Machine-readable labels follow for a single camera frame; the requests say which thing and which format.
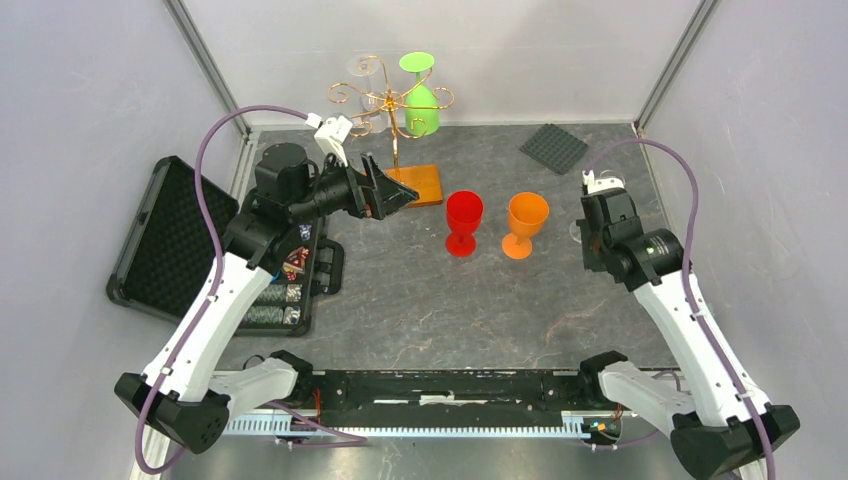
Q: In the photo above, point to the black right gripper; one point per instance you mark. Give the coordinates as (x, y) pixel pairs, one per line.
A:
(585, 229)

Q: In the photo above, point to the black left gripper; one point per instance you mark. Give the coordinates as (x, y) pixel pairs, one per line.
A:
(373, 195)

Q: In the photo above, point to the orange wine glass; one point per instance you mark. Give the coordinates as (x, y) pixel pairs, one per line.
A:
(527, 213)

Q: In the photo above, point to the red wine glass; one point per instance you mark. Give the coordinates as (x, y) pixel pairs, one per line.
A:
(464, 211)

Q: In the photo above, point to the clear wine glass back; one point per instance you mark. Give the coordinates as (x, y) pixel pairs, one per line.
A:
(369, 69)

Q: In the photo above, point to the clear wine glass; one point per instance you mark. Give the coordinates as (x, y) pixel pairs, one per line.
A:
(575, 230)
(369, 69)

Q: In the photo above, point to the green wine glass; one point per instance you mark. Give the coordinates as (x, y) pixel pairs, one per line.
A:
(421, 105)

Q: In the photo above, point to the clear wine glass front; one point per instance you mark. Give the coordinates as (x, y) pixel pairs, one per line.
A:
(575, 230)

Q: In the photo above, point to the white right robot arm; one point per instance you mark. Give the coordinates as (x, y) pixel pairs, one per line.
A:
(724, 423)

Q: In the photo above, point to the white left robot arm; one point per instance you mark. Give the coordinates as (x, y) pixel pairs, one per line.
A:
(176, 393)

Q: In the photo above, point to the dark grey building plate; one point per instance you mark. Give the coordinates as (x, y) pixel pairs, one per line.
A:
(554, 148)

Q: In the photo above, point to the black poker chip case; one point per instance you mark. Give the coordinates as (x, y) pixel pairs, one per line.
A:
(168, 254)

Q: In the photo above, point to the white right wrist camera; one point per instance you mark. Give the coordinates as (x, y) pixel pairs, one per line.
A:
(595, 182)

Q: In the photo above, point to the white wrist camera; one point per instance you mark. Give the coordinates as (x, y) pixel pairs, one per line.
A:
(330, 134)
(595, 182)

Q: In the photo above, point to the gold wire glass rack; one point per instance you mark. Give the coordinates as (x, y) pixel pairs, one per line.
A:
(423, 179)

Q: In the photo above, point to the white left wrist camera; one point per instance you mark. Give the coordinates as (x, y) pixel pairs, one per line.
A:
(330, 134)

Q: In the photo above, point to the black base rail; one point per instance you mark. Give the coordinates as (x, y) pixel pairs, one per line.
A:
(450, 404)

